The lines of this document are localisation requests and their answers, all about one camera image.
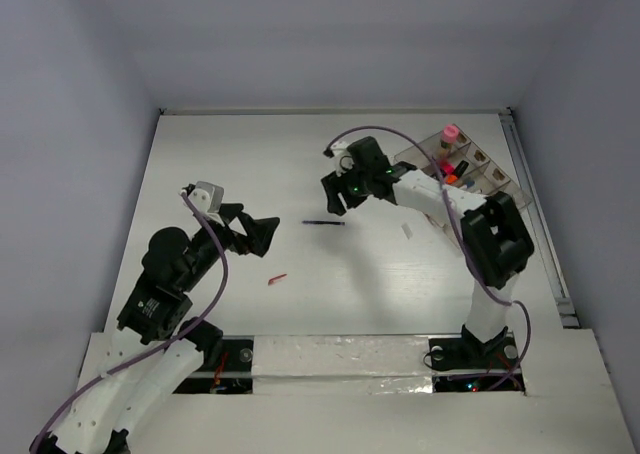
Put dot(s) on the pink cap sticker bottle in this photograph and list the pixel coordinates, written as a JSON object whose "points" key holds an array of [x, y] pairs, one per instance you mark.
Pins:
{"points": [[448, 138]]}

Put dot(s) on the white foam front board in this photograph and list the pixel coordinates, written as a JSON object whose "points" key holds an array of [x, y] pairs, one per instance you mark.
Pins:
{"points": [[373, 394]]}

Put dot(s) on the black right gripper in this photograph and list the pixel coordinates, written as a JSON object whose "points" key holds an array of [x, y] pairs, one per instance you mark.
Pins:
{"points": [[335, 204]]}

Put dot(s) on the orange cap black highlighter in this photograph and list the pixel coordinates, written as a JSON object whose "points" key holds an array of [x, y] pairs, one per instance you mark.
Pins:
{"points": [[458, 172]]}

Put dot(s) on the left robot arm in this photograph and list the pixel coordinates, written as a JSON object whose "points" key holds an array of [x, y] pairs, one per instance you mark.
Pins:
{"points": [[155, 345]]}

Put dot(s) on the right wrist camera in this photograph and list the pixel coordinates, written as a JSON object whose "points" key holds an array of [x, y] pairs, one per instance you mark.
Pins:
{"points": [[337, 150]]}

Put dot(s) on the clear acrylic organizer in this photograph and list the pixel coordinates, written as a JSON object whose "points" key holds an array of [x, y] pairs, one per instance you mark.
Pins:
{"points": [[488, 175]]}

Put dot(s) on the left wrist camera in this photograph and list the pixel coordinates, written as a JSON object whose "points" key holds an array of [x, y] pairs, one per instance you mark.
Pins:
{"points": [[206, 197]]}

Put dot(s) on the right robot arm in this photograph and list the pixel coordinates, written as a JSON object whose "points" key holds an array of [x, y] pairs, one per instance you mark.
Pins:
{"points": [[489, 229]]}

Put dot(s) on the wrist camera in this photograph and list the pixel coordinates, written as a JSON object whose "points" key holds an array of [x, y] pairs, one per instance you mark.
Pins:
{"points": [[337, 150], [206, 197]]}

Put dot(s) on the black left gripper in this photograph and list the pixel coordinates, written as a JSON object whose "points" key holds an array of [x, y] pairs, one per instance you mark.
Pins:
{"points": [[259, 231]]}

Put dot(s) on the red pen cap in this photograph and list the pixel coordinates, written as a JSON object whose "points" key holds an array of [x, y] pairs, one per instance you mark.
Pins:
{"points": [[276, 279]]}

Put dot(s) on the pink cap black highlighter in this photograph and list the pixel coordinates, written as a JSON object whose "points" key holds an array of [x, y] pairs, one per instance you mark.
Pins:
{"points": [[447, 167]]}

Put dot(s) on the purple gel pen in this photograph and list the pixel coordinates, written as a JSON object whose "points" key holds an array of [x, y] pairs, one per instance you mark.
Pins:
{"points": [[323, 223]]}

